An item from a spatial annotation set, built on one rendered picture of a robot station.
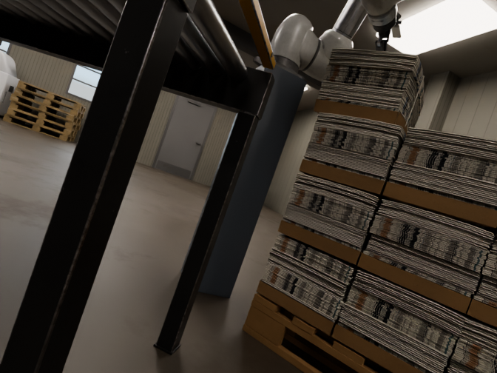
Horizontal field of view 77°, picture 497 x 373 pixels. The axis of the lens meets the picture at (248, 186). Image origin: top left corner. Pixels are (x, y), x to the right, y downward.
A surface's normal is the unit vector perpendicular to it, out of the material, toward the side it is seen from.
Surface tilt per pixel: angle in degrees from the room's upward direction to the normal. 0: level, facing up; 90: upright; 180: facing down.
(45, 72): 90
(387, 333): 90
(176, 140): 90
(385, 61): 99
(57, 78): 90
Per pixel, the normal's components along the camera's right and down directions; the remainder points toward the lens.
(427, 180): -0.52, -0.18
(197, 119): 0.33, 0.13
